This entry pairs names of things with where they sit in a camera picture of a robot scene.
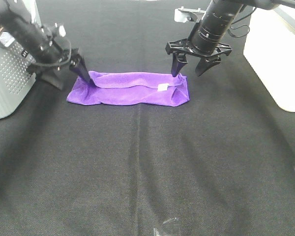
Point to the white towel label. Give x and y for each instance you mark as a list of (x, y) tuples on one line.
[(163, 87)]

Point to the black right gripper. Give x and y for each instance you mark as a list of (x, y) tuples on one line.
[(183, 47)]

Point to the white container right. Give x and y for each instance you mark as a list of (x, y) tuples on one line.
[(270, 50)]

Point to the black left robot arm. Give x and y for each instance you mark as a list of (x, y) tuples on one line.
[(16, 19)]

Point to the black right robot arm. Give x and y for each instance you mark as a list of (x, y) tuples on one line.
[(210, 26)]

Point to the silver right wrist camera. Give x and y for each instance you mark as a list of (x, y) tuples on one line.
[(183, 15)]

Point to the grey perforated laundry basket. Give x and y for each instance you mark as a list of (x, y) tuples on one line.
[(15, 81)]

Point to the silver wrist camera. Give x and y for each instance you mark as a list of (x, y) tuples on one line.
[(183, 15), (53, 31)]

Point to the black tablecloth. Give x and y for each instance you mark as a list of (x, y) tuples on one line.
[(222, 164)]

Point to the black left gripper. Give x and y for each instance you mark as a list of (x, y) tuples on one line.
[(51, 55)]

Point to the clear tape near edge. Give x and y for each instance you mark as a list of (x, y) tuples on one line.
[(170, 227)]

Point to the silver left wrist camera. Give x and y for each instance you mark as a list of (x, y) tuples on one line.
[(53, 31)]

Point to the purple microfibre towel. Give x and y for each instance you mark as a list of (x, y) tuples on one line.
[(129, 88)]

